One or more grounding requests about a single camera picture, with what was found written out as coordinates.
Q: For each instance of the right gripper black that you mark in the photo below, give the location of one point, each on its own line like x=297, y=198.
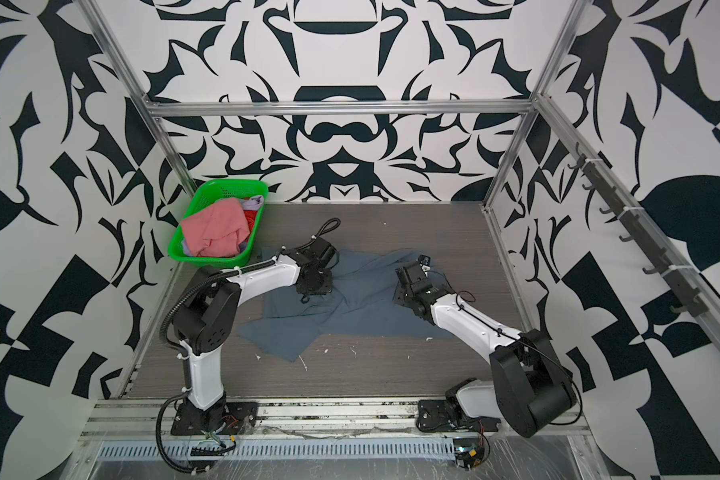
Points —
x=398, y=296

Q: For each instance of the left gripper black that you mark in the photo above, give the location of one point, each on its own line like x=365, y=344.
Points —
x=327, y=290

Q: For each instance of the grey blue t shirt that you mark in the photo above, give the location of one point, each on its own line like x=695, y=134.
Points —
x=361, y=303

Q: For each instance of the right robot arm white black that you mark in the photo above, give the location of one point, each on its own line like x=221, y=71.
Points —
x=529, y=388

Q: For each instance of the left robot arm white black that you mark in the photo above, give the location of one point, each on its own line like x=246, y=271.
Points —
x=201, y=320

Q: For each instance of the red garment in basket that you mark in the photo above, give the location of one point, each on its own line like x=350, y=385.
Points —
x=251, y=218

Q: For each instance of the purple garment in basket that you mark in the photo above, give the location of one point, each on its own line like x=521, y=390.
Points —
x=254, y=203

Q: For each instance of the pink t shirt in basket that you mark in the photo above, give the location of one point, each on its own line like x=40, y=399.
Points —
x=217, y=231

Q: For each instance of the green plastic basket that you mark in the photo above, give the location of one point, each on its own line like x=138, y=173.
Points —
x=206, y=195

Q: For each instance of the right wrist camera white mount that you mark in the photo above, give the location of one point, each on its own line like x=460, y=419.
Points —
x=424, y=260

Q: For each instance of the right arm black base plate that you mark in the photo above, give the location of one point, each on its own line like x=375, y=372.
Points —
x=441, y=416

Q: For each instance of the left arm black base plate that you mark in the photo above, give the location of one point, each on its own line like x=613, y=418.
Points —
x=222, y=418

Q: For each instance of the small electronics board with wires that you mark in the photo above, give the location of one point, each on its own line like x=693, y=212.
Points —
x=470, y=452

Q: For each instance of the aluminium frame back crossbar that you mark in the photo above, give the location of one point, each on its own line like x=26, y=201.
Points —
x=348, y=107

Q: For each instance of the white slotted cable duct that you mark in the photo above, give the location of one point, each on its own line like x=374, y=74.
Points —
x=319, y=449

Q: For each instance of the aluminium frame left post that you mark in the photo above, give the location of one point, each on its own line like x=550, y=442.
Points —
x=107, y=41

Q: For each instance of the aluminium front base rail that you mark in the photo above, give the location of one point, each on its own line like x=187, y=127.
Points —
x=289, y=418

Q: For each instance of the black wall hook rail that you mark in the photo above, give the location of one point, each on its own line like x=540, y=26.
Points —
x=641, y=230

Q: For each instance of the aluminium frame corner post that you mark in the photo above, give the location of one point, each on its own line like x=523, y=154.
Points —
x=559, y=50

